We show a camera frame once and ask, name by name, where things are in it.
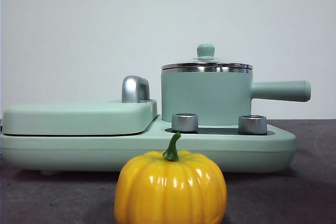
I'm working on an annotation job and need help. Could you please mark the glass lid with green knob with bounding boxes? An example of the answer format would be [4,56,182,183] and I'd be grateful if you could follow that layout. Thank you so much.
[161,44,253,71]

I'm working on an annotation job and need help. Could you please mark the yellow toy pumpkin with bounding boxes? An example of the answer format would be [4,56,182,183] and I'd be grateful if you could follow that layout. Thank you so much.
[114,131,228,224]

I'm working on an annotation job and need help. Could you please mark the silver control knob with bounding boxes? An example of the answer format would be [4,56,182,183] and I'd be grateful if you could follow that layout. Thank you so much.
[171,113,200,133]
[238,115,268,134]

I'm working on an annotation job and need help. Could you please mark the mint green breakfast machine base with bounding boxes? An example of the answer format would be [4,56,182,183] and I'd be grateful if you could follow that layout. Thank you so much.
[0,123,298,176]

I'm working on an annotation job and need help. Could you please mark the mint green griddle cover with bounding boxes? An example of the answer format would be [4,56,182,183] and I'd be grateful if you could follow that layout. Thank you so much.
[2,76,159,136]

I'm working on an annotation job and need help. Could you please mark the mint green handled pot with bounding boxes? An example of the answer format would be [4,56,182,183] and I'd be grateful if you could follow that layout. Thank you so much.
[161,67,312,127]

